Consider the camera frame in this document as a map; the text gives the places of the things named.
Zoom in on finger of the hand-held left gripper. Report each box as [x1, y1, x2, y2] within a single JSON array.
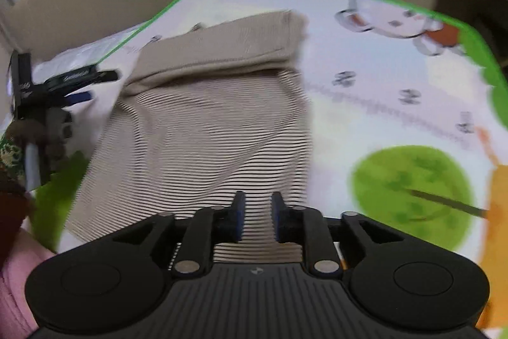
[[44, 69, 120, 90], [59, 91, 95, 105]]

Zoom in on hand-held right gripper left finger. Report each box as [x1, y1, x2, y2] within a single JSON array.
[[112, 191, 247, 278]]

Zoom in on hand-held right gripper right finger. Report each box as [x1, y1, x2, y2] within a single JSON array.
[[271, 191, 405, 278]]

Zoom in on beige striped shirt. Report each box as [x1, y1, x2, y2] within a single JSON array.
[[63, 10, 312, 264]]

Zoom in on white quilted bed sheet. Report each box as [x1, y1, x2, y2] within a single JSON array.
[[31, 25, 141, 89]]

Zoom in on cartoon printed play mat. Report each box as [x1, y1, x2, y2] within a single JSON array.
[[32, 0, 508, 339]]

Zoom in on pink fleece cloth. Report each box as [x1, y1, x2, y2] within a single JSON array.
[[0, 230, 58, 339]]

